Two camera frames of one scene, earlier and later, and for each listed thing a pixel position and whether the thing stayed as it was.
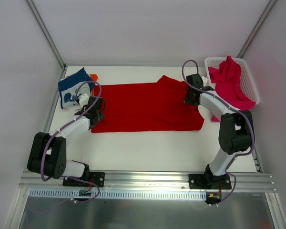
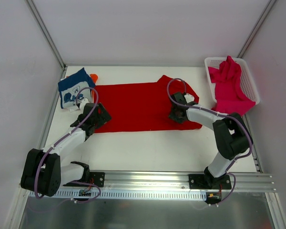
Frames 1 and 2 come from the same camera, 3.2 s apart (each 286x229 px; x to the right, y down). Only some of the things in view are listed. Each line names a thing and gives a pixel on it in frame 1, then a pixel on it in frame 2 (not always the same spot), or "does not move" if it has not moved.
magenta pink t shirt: [226, 79] does not move
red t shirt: [158, 106] does not move
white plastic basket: [246, 82] does not move
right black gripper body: [189, 98] -> [175, 117]
